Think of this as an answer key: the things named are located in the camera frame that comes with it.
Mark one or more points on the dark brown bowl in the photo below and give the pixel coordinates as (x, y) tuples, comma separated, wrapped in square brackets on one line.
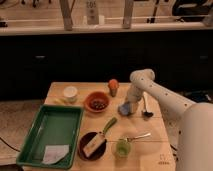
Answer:
[(93, 157)]

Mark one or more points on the orange bowl with beans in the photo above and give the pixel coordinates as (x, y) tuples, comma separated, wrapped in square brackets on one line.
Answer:
[(96, 102)]

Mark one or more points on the green plastic tray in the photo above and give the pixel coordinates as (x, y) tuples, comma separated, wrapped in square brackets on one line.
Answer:
[(52, 126)]

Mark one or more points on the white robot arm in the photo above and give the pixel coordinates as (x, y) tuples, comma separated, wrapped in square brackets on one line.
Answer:
[(195, 140)]

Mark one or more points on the yellow small item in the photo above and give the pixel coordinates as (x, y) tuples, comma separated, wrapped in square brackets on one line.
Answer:
[(59, 101)]

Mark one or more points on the grey cloth in tray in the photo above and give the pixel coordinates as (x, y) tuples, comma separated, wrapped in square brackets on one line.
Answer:
[(54, 153)]

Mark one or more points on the white remote on shelf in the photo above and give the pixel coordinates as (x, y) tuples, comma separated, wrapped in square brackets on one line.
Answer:
[(92, 12)]

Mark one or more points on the white small cup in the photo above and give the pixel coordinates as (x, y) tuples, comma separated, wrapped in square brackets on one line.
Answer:
[(70, 94)]

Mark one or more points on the blue sponge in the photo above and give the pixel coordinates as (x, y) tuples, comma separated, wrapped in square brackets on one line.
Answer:
[(124, 109)]

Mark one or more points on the green small cup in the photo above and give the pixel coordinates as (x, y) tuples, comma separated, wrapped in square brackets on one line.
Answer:
[(122, 148)]

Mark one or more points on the green handled spatula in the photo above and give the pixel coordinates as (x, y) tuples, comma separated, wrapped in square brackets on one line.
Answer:
[(95, 142)]

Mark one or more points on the silver spoon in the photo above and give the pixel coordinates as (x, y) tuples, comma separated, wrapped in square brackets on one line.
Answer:
[(129, 139)]

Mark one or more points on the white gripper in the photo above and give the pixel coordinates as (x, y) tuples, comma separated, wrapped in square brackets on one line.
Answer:
[(134, 95)]

